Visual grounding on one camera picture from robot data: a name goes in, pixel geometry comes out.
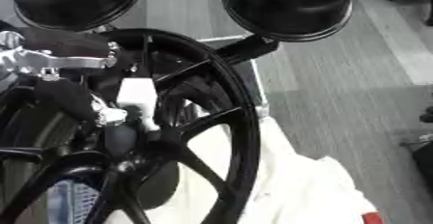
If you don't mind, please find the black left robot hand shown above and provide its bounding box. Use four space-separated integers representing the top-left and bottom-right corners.
0 26 129 129

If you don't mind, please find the black spoked wheel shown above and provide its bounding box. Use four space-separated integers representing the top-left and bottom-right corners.
0 28 264 224

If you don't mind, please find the blue mesh object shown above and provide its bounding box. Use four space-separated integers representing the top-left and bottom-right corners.
45 179 101 224

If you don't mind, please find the black support bar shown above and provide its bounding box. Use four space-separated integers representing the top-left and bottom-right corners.
211 34 281 66

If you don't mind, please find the red tag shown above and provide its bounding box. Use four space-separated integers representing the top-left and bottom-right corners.
360 211 386 224

